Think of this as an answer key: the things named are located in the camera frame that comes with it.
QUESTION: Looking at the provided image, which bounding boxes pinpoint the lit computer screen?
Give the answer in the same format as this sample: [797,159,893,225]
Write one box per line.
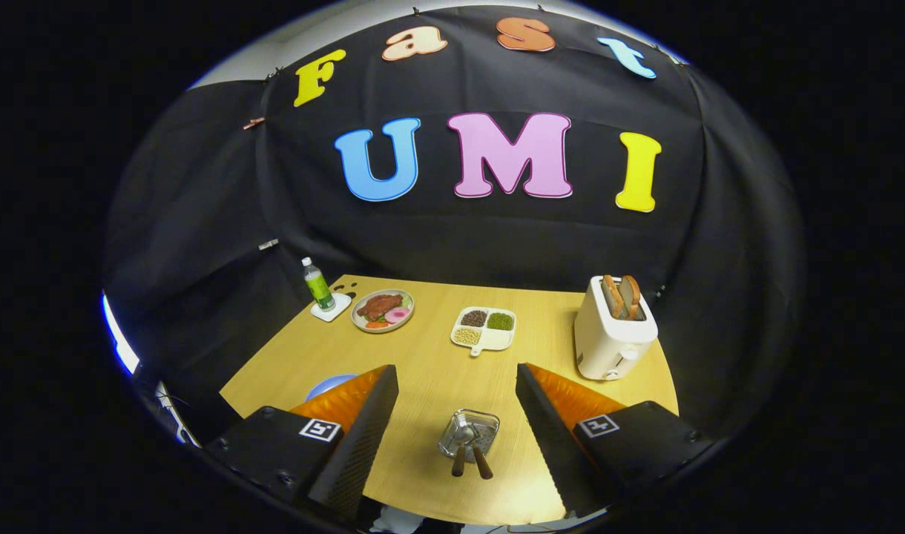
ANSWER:
[100,291,142,376]

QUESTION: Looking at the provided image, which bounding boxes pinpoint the plate of meat and vegetables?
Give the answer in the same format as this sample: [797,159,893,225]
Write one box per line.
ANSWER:
[350,289,415,334]

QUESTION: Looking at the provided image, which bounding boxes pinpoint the white toaster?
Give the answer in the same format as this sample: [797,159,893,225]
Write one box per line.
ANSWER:
[573,274,659,382]

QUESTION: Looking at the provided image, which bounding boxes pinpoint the green label water bottle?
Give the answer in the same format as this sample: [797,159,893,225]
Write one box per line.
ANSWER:
[301,257,336,312]

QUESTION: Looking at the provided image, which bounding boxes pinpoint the metal fork with wooden handle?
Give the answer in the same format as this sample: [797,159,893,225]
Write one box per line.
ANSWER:
[469,429,495,481]

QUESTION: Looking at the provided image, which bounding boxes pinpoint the blue round plate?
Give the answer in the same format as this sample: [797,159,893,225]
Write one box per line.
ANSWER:
[304,373,361,402]

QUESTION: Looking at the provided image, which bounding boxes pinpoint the metal spoon with wooden handle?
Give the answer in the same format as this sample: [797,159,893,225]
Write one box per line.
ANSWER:
[451,424,477,478]

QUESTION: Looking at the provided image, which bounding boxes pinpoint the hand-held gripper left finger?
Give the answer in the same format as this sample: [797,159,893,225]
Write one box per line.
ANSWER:
[203,363,400,524]

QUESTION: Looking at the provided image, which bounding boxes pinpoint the white divided tray of beans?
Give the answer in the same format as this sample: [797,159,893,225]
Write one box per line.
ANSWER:
[450,306,517,357]

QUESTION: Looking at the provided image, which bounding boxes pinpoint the white square coaster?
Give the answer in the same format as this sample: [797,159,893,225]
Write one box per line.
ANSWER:
[310,292,352,323]

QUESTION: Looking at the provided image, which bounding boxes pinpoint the brown bread slice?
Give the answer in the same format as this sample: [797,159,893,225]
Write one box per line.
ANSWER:
[601,274,625,320]
[619,274,643,320]

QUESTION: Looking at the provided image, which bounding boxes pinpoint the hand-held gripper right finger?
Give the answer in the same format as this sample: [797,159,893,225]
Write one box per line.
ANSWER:
[515,362,717,519]

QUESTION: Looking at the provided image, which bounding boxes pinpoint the silver laptop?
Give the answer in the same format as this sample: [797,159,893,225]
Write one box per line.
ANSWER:
[154,380,201,448]

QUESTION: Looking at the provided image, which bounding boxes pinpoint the perforated metal basket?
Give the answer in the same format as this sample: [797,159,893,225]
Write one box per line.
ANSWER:
[438,408,501,465]

